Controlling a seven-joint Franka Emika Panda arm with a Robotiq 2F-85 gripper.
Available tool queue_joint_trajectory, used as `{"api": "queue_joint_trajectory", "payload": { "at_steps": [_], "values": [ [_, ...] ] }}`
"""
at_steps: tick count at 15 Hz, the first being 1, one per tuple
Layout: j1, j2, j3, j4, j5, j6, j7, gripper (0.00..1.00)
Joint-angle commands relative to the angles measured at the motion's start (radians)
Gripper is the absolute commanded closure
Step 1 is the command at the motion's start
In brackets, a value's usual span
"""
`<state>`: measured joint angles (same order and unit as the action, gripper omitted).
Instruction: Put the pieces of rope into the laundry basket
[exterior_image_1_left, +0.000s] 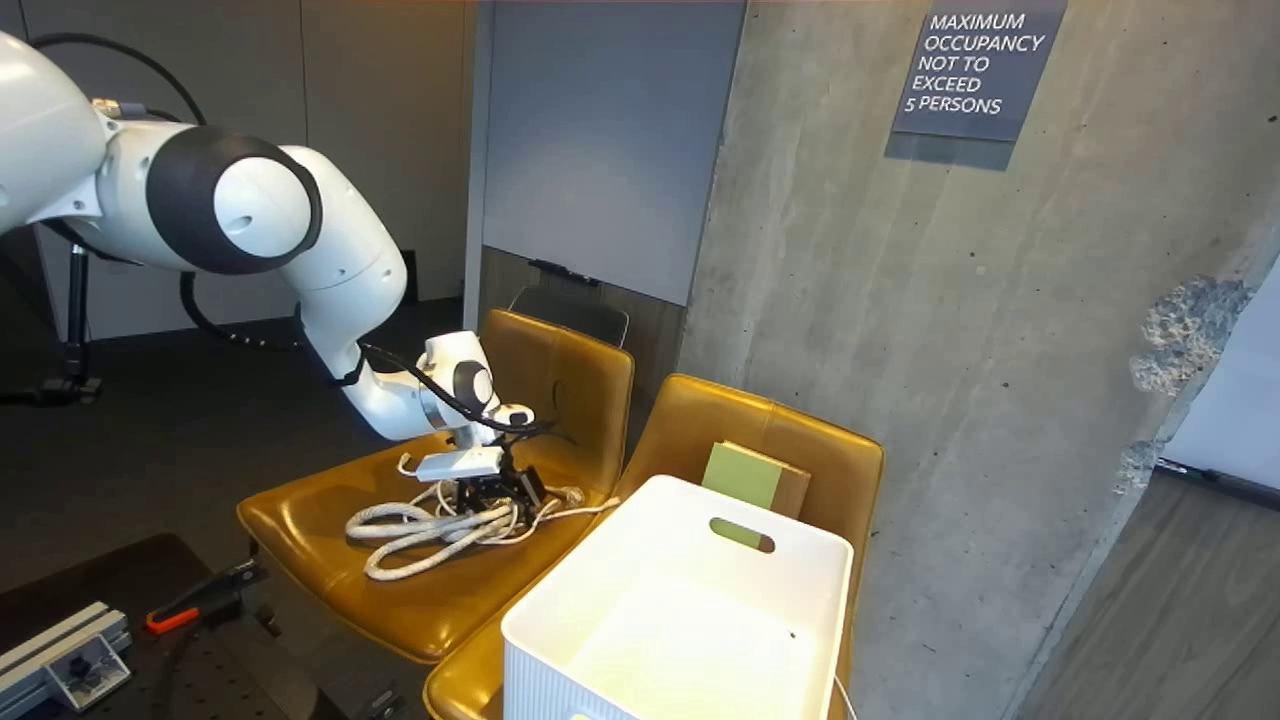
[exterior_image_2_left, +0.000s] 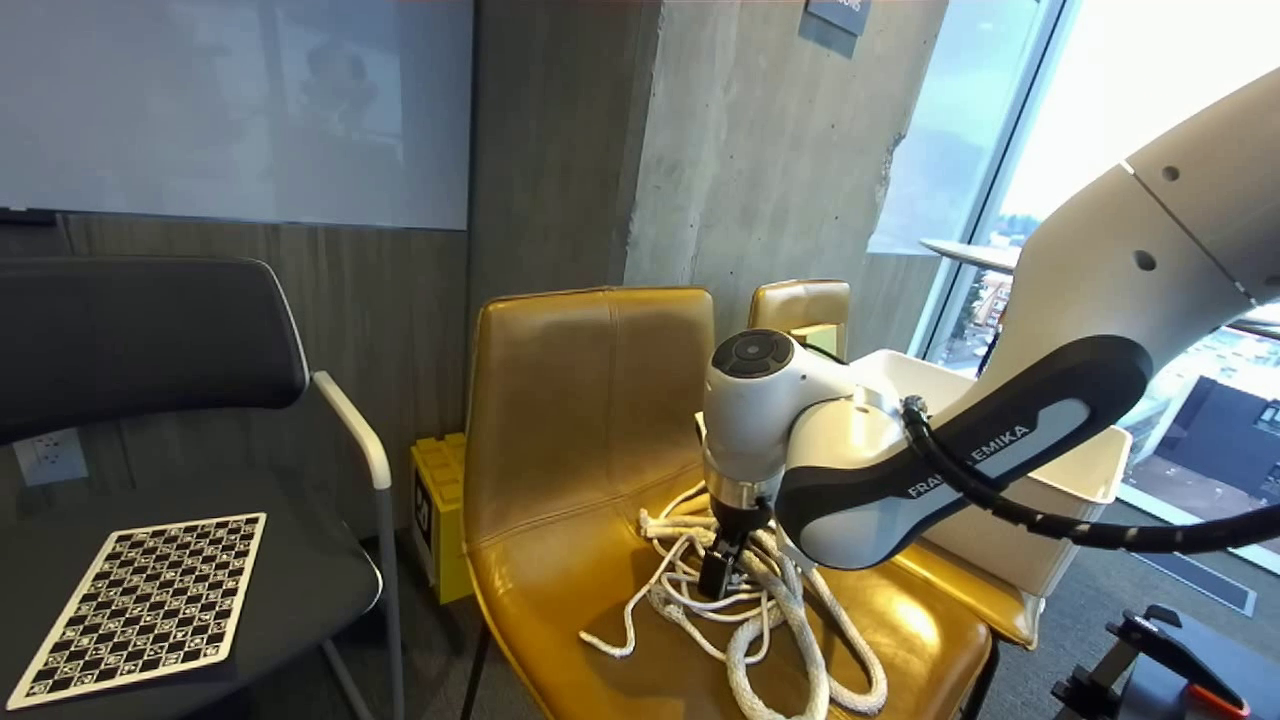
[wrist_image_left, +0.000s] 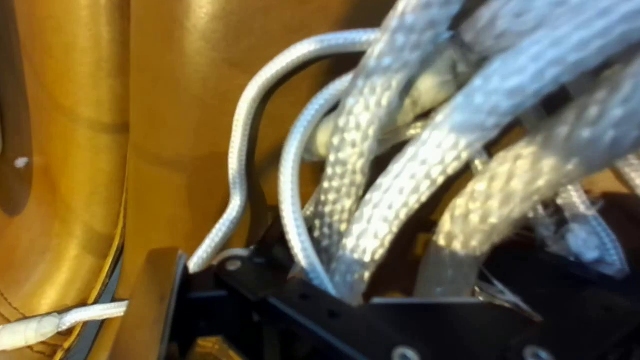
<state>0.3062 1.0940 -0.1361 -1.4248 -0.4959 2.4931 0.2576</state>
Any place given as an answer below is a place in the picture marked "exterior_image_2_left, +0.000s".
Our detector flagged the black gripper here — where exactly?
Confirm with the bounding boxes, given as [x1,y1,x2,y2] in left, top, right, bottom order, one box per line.
[697,493,777,599]

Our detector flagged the thin white rope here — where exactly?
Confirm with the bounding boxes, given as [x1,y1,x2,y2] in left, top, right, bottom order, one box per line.
[574,474,808,669]

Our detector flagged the thick white rope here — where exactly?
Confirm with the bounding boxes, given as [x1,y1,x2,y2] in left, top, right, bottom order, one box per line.
[721,527,892,720]

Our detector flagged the yellow plastic box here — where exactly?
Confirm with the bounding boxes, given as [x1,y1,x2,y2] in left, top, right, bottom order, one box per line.
[407,426,476,606]

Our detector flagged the white tabletop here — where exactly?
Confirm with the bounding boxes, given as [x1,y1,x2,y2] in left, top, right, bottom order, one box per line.
[918,232,1027,280]

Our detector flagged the black and orange clamp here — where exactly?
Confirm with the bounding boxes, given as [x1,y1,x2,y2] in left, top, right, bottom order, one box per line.
[1046,599,1261,720]

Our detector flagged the white perforated grid plate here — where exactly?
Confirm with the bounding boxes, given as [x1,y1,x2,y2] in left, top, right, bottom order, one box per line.
[2,509,270,711]

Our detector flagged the black chair with metal armrest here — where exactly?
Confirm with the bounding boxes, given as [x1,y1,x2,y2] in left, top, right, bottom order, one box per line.
[0,252,411,720]

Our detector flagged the large glass window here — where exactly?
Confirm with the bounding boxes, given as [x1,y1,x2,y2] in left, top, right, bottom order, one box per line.
[869,0,1280,580]

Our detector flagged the white paper tag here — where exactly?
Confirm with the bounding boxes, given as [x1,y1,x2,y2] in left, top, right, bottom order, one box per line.
[9,425,91,493]

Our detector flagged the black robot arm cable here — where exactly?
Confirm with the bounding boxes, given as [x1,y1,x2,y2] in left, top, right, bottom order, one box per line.
[898,392,1280,555]

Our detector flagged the grey wall plate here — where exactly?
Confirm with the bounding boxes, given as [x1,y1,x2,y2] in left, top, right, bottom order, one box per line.
[798,0,875,38]

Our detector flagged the wall whiteboard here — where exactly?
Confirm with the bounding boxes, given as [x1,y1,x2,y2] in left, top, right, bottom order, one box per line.
[0,0,480,234]

